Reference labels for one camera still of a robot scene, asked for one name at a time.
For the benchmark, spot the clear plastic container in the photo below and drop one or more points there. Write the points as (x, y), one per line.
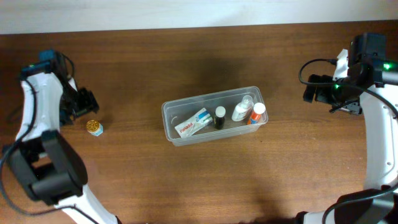
(214, 116)

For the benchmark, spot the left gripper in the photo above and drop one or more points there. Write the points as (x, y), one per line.
(86, 102)

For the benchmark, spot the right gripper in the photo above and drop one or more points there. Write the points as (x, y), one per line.
(311, 88)

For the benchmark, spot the white squeeze bottle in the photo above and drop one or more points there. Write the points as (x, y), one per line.
(243, 108)

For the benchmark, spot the dark bottle white cap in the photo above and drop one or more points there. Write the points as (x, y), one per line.
(219, 117)

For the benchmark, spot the small jar gold lid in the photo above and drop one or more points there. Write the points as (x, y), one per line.
(94, 127)

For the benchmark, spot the white Panadol box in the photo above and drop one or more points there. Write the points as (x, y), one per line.
(198, 121)

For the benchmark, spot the orange tube white cap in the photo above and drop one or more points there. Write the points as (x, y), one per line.
(257, 111)

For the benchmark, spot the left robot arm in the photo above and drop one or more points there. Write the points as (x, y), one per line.
(45, 165)

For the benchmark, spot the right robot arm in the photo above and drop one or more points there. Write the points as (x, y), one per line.
(364, 83)

